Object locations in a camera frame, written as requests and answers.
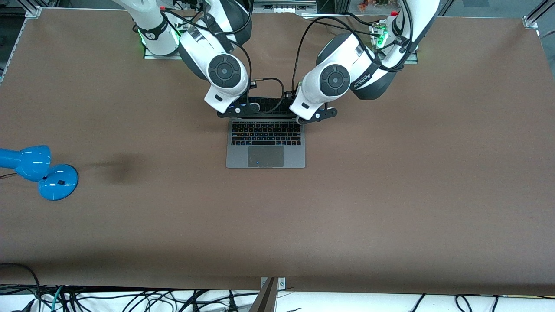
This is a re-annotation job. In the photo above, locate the grey laptop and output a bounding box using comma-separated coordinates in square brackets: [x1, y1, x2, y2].
[225, 96, 306, 169]

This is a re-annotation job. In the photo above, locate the long black table cable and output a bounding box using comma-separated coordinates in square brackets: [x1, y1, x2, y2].
[302, 16, 347, 30]

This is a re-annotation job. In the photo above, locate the teal cable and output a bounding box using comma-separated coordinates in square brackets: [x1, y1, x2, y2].
[51, 285, 66, 312]

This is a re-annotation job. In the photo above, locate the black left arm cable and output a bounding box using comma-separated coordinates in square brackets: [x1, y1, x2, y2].
[291, 0, 419, 101]

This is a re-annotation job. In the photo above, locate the grey power strip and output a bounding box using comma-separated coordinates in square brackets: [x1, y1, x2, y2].
[253, 0, 318, 13]

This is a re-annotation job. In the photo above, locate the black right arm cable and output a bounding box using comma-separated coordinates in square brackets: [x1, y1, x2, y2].
[160, 0, 287, 116]

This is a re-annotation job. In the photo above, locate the black looped floor cable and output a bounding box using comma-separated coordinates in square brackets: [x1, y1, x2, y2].
[0, 263, 42, 312]

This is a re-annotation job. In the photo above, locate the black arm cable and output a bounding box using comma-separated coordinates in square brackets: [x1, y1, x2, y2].
[291, 0, 419, 101]
[160, 0, 287, 116]

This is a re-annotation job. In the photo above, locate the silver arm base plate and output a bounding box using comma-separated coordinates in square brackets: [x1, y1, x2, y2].
[371, 19, 419, 65]
[143, 19, 183, 60]

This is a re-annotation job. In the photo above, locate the blue desk lamp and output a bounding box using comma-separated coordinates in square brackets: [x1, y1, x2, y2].
[0, 145, 79, 202]

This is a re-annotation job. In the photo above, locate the aluminium frame corner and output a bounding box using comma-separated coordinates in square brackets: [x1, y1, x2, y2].
[522, 0, 555, 31]
[17, 0, 44, 19]

